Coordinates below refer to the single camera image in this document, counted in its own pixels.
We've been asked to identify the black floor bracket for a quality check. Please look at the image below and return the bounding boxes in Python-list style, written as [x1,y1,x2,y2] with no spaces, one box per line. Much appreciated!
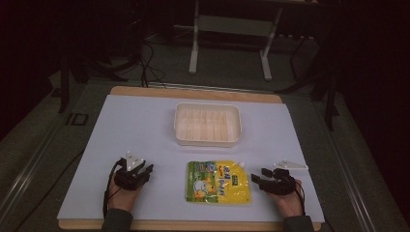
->
[65,112,89,127]

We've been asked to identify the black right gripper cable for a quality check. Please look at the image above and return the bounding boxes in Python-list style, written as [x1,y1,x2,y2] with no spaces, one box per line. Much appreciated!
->
[294,179,307,217]

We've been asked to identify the person's right hand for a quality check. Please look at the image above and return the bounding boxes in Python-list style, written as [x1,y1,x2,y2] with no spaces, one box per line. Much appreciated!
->
[266,179,306,218]

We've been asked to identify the black floor cables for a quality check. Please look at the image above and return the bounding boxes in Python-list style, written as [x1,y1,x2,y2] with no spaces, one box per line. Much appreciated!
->
[139,41,168,89]

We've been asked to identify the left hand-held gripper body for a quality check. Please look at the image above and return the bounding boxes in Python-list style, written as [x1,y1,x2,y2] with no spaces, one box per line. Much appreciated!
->
[113,150,153,191]

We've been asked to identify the grey metal floor rail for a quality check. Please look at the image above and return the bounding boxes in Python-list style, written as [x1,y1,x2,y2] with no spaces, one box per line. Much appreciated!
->
[0,120,67,220]
[323,127,379,232]

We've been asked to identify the white table mat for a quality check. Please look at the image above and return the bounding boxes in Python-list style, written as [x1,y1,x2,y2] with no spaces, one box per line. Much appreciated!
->
[57,94,326,223]

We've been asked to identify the person's left hand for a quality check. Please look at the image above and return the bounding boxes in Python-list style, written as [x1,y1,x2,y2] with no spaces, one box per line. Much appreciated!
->
[106,178,144,214]

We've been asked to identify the yellow spouted drink pouch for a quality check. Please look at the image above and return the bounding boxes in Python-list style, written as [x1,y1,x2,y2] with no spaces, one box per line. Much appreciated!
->
[185,159,252,205]

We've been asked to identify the black metal stand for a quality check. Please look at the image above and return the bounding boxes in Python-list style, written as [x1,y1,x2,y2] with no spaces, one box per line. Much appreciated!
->
[308,30,341,132]

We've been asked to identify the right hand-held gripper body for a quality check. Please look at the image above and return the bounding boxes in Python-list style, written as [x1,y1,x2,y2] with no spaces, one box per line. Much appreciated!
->
[258,159,309,196]

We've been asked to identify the white metal frame stand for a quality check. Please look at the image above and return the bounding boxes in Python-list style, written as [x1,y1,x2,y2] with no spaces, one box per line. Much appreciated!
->
[188,0,285,82]

